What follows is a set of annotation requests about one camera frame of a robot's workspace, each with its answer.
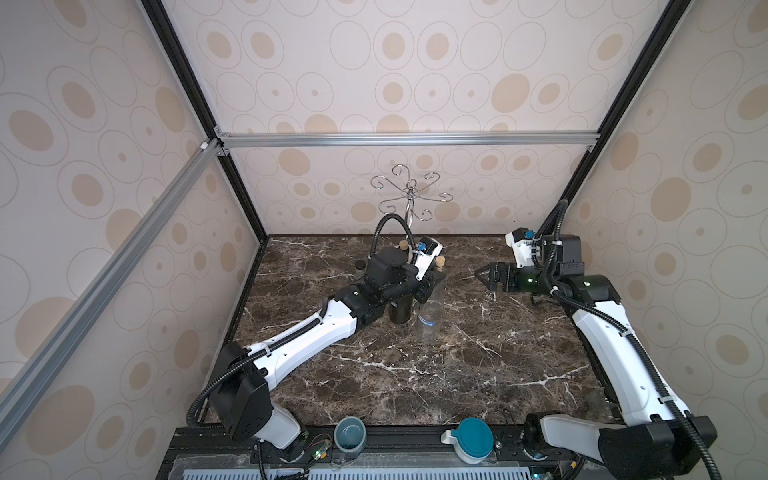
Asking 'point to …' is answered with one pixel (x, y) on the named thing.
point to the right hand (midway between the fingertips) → (502, 272)
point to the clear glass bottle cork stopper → (431, 314)
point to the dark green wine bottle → (401, 311)
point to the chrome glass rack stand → (411, 189)
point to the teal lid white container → (473, 440)
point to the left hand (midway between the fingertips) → (452, 272)
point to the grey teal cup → (350, 435)
